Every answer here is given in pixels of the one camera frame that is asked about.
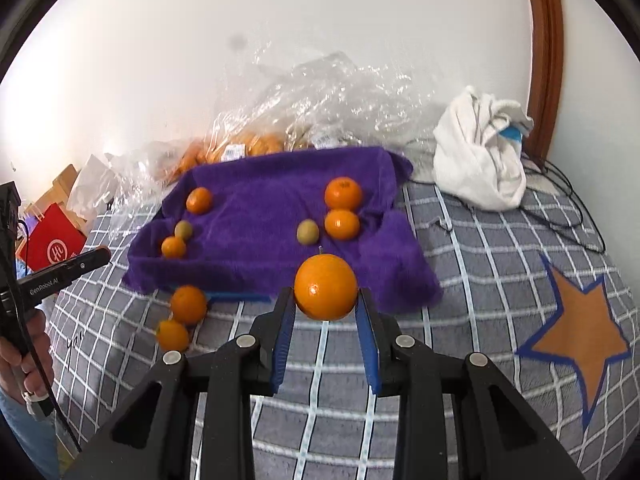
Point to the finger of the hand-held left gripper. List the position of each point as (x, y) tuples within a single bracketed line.
[(75, 265)]

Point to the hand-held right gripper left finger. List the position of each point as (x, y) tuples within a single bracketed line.
[(282, 355)]

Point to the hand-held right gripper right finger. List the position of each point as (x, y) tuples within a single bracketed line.
[(369, 355)]

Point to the blue tray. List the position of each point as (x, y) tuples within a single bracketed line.
[(235, 295)]

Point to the orange tangerine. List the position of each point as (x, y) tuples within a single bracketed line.
[(188, 304), (173, 335), (325, 287), (342, 224), (343, 192), (173, 247), (199, 200)]

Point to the small green fruit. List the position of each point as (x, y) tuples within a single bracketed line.
[(183, 229), (307, 231)]

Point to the purple towel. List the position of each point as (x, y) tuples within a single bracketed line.
[(260, 195)]

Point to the bag of brown fruits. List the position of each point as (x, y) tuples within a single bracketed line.
[(300, 137)]

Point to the person's left hand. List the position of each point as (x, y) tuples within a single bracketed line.
[(42, 360)]

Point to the red paper bag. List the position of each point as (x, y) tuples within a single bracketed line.
[(55, 240)]

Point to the white plastic bag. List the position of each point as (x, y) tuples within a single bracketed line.
[(90, 185)]

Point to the grey checkered bedsheet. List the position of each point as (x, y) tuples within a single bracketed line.
[(475, 310)]

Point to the crumpled clear plastic bag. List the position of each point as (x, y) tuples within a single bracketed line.
[(140, 165)]

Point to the person's blue jeans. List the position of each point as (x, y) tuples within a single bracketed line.
[(25, 440)]

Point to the clear bag of oranges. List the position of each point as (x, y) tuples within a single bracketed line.
[(260, 144)]

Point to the white cloth bag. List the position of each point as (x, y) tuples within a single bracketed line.
[(475, 160)]

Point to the large clear plastic bag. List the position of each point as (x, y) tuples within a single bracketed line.
[(340, 95)]

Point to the brown wooden door frame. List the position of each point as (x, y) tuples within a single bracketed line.
[(545, 60)]

